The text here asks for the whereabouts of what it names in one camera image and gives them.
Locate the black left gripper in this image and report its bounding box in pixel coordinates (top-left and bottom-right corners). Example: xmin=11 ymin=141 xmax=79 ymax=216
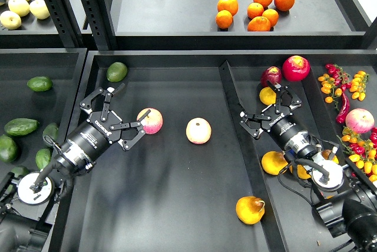
xmin=67 ymin=83 xmax=151 ymax=161

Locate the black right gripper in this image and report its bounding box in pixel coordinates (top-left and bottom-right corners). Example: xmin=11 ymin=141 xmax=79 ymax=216
xmin=237 ymin=81 xmax=308 ymax=149

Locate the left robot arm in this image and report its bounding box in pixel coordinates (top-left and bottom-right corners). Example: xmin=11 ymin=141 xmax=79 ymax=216
xmin=1 ymin=84 xmax=151 ymax=251

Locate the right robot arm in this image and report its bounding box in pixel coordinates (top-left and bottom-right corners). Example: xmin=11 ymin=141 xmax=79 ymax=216
xmin=240 ymin=82 xmax=376 ymax=251

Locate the yellow pear with stem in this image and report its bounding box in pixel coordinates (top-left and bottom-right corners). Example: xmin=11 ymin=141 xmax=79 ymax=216
xmin=261 ymin=151 xmax=288 ymax=175

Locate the green avocado tray corner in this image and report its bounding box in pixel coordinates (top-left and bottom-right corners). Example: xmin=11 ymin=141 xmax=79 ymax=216
xmin=107 ymin=62 xmax=128 ymax=82

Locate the dark avocado by tray edge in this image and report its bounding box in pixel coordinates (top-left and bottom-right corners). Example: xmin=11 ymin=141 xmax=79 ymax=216
xmin=42 ymin=122 xmax=59 ymax=147

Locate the green avocado lower middle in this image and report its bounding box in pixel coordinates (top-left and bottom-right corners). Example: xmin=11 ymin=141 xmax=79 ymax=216
xmin=35 ymin=148 xmax=52 ymax=170

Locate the green avocado left tray top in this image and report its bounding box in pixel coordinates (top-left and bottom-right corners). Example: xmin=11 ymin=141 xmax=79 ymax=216
xmin=27 ymin=76 xmax=53 ymax=92

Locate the dark green avocado long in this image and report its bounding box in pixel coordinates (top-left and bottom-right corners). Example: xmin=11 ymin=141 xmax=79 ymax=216
xmin=4 ymin=118 xmax=39 ymax=137

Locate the dark avocado bottom left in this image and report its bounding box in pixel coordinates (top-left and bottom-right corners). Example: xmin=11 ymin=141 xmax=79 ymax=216
xmin=5 ymin=165 xmax=30 ymax=194

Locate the dark avocado far left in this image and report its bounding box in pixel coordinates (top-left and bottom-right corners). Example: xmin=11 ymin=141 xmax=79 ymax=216
xmin=0 ymin=135 xmax=19 ymax=163

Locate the pale yellow pear right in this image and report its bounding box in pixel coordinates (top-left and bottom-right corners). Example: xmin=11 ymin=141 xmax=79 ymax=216
xmin=29 ymin=0 xmax=50 ymax=20

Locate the pale yellow pear front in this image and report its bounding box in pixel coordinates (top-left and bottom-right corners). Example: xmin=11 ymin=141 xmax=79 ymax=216
xmin=0 ymin=11 xmax=21 ymax=30

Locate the pale yellow pear middle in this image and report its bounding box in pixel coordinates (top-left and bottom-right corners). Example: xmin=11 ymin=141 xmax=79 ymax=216
xmin=8 ymin=0 xmax=30 ymax=17

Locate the dark red apple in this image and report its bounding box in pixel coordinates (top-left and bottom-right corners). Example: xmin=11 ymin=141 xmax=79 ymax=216
xmin=260 ymin=66 xmax=282 ymax=87

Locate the pink apple left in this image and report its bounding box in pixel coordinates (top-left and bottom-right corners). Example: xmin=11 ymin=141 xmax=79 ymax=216
xmin=137 ymin=108 xmax=163 ymax=135

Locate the red apple top right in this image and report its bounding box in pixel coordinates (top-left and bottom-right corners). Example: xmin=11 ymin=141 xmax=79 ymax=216
xmin=282 ymin=55 xmax=310 ymax=82

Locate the red chili pepper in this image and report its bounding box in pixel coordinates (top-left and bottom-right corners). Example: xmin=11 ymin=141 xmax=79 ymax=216
xmin=336 ymin=92 xmax=350 ymax=124

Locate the black left tray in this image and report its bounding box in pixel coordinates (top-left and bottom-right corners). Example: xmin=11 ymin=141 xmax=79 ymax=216
xmin=1 ymin=48 xmax=87 ymax=251

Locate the black tray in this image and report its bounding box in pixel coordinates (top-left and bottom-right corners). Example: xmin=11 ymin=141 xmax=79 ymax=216
xmin=1 ymin=48 xmax=87 ymax=251
xmin=37 ymin=49 xmax=377 ymax=252

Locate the cherry tomato bunch upper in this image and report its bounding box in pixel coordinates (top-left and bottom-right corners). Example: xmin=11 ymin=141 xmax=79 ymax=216
xmin=318 ymin=64 xmax=369 ymax=107

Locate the cherry tomato bunch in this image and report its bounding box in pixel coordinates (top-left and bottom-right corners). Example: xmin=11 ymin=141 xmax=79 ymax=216
xmin=318 ymin=64 xmax=369 ymax=107
xmin=338 ymin=127 xmax=376 ymax=185

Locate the pale pink apple centre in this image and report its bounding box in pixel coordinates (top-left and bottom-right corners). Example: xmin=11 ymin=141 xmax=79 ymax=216
xmin=186 ymin=117 xmax=211 ymax=144

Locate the pink apple far right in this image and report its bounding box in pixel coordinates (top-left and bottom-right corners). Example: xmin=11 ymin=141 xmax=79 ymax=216
xmin=345 ymin=108 xmax=375 ymax=134

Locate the cherry tomato bunch lower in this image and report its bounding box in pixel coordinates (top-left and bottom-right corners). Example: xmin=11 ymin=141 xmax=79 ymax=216
xmin=338 ymin=127 xmax=376 ymax=185

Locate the orange front bottom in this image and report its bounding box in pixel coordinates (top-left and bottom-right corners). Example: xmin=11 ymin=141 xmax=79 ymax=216
xmin=247 ymin=16 xmax=271 ymax=31

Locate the black centre tray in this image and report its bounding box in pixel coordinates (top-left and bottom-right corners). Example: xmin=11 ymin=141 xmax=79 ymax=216
xmin=37 ymin=49 xmax=377 ymax=252

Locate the orange right small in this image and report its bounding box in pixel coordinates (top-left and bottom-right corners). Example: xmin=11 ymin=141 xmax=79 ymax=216
xmin=262 ymin=9 xmax=279 ymax=28

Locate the orange small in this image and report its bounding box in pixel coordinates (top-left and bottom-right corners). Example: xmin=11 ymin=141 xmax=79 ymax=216
xmin=247 ymin=2 xmax=264 ymax=19
xmin=262 ymin=9 xmax=279 ymax=28

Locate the orange centre small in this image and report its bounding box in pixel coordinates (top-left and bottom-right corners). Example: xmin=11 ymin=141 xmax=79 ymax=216
xmin=247 ymin=2 xmax=264 ymax=19

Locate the orange lower left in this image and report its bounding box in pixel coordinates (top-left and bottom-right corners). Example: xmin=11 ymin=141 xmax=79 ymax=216
xmin=215 ymin=10 xmax=233 ymax=29

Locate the black metal shelf rack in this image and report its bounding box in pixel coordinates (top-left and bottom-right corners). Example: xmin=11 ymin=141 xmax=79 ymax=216
xmin=1 ymin=0 xmax=376 ymax=51

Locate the orange top right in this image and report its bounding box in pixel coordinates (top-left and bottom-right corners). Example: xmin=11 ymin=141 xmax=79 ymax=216
xmin=274 ymin=0 xmax=295 ymax=12

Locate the black tray divider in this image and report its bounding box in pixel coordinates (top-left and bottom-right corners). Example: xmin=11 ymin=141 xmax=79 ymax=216
xmin=219 ymin=61 xmax=289 ymax=251

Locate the orange far left top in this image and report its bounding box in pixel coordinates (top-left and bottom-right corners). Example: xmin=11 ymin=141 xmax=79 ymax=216
xmin=217 ymin=0 xmax=239 ymax=16

